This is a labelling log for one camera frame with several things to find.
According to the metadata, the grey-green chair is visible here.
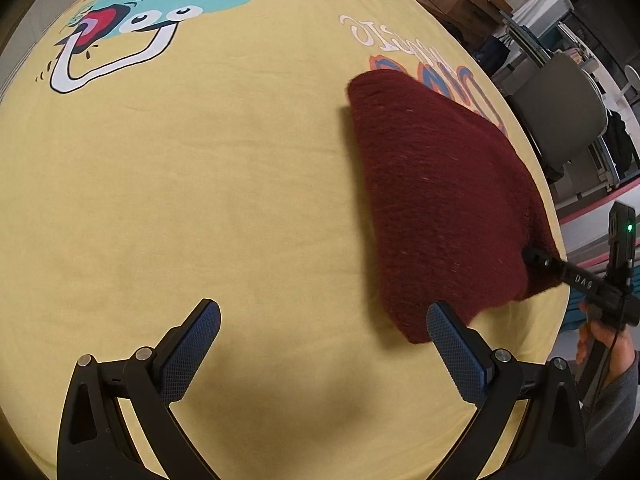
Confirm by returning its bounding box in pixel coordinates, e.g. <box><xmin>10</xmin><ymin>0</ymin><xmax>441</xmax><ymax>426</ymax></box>
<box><xmin>506</xmin><ymin>53</ymin><xmax>608</xmax><ymax>172</ymax></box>

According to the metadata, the wooden drawer cabinet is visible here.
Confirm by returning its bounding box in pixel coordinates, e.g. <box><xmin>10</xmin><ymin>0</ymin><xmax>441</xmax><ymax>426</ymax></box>
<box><xmin>419</xmin><ymin>0</ymin><xmax>513</xmax><ymax>51</ymax></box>

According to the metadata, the right grey sleeve forearm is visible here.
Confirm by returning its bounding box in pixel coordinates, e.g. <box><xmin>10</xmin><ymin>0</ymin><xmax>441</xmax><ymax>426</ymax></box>
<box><xmin>582</xmin><ymin>351</ymin><xmax>639</xmax><ymax>479</ymax></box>

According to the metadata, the yellow dinosaur print bedspread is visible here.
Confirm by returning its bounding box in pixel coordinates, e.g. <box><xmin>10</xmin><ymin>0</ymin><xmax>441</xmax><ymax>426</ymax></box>
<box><xmin>1</xmin><ymin>0</ymin><xmax>547</xmax><ymax>479</ymax></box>

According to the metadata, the person's right hand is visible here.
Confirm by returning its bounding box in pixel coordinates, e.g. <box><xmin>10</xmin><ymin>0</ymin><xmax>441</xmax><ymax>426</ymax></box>
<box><xmin>576</xmin><ymin>300</ymin><xmax>639</xmax><ymax>399</ymax></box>

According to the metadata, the dark red knitted sweater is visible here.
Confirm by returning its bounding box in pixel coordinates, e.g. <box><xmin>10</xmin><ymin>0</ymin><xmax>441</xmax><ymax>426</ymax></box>
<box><xmin>347</xmin><ymin>70</ymin><xmax>559</xmax><ymax>344</ymax></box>

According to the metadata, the black bag on floor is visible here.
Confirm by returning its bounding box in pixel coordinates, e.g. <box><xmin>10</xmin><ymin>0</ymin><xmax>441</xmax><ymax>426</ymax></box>
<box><xmin>472</xmin><ymin>36</ymin><xmax>510</xmax><ymax>77</ymax></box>

